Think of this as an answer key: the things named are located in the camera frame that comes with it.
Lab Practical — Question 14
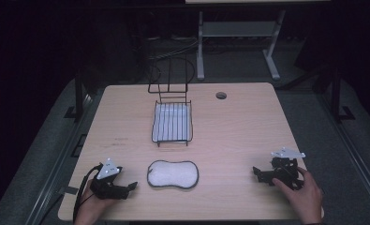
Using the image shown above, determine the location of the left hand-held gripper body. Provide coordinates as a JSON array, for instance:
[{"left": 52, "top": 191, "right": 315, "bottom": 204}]
[{"left": 89, "top": 157, "right": 131, "bottom": 201}]

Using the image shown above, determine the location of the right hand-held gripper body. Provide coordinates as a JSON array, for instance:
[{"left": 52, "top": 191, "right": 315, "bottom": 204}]
[{"left": 260, "top": 146, "right": 306, "bottom": 191}]

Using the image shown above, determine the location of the white sponge with grey edge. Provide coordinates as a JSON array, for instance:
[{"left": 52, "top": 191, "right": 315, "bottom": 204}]
[{"left": 146, "top": 159, "right": 200, "bottom": 190}]

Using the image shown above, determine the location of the black wire rack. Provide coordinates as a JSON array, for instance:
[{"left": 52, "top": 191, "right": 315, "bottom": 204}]
[{"left": 147, "top": 55, "right": 194, "bottom": 148}]

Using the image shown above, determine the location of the person's left hand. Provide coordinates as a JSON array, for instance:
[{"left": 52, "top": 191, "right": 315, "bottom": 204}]
[{"left": 73, "top": 180, "right": 118, "bottom": 225}]

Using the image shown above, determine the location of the person's right hand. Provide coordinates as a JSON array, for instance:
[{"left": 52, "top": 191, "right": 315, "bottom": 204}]
[{"left": 272, "top": 166, "right": 325, "bottom": 225}]

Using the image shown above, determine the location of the white tray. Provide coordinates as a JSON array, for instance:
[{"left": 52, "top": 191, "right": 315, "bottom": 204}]
[{"left": 152, "top": 102, "right": 193, "bottom": 143}]

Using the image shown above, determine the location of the black metal stand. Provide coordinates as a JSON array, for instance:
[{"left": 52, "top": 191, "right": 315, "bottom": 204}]
[
  {"left": 63, "top": 67, "right": 93, "bottom": 121},
  {"left": 326, "top": 67, "right": 356, "bottom": 123}
]

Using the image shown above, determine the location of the black cable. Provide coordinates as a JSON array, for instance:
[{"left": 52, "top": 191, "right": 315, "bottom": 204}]
[{"left": 72, "top": 162, "right": 104, "bottom": 223}]

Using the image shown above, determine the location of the white metal table frame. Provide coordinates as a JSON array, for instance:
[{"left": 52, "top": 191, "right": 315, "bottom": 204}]
[{"left": 196, "top": 8, "right": 287, "bottom": 82}]

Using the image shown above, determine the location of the bundle of floor cables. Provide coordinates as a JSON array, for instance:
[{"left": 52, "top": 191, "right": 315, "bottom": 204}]
[{"left": 143, "top": 37, "right": 202, "bottom": 83}]

